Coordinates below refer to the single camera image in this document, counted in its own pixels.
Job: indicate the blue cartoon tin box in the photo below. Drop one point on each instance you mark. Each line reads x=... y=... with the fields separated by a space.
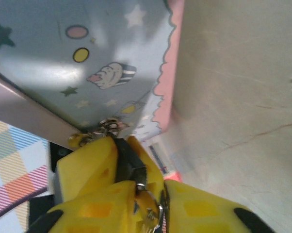
x=75 y=60

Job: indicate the pink rounded block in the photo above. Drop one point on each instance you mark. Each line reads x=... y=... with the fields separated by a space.
x=173 y=175

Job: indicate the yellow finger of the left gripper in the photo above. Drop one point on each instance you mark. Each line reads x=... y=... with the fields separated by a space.
x=150 y=170
x=87 y=167

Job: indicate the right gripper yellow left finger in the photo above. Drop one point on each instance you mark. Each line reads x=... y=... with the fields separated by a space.
x=100 y=211

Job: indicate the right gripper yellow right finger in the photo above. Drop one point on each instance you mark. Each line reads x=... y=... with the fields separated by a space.
x=204 y=213

